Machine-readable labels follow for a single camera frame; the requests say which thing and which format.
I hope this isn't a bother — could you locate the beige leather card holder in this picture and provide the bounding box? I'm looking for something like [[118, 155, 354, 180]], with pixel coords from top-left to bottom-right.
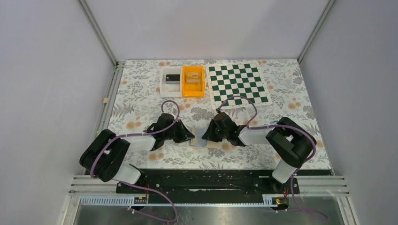
[[186, 140, 221, 149]]

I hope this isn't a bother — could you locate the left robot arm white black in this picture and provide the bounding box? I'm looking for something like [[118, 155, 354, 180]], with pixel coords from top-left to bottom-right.
[[79, 113, 195, 184]]

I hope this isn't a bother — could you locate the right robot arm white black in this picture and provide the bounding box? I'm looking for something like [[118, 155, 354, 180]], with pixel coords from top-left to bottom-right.
[[202, 112, 316, 184]]

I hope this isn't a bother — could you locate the white plastic bin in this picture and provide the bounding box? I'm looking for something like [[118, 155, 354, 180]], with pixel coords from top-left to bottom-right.
[[160, 66, 182, 98]]

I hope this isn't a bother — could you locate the orange plastic bin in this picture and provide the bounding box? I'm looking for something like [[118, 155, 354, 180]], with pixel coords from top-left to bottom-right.
[[181, 66, 205, 98]]

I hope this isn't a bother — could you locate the green white chessboard mat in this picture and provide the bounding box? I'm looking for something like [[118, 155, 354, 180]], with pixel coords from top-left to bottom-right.
[[205, 61, 272, 110]]

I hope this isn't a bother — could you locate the black box in white bin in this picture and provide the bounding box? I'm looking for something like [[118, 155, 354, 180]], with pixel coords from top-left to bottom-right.
[[165, 74, 181, 84]]

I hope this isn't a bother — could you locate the wooden block in orange bin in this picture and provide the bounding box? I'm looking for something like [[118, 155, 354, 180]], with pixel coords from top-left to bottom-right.
[[185, 72, 201, 83]]

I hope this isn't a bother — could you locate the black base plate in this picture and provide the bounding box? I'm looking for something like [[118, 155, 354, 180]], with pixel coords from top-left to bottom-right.
[[115, 168, 301, 205]]

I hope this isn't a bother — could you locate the slotted cable duct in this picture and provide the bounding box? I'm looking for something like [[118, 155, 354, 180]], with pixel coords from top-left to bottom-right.
[[81, 194, 281, 208]]

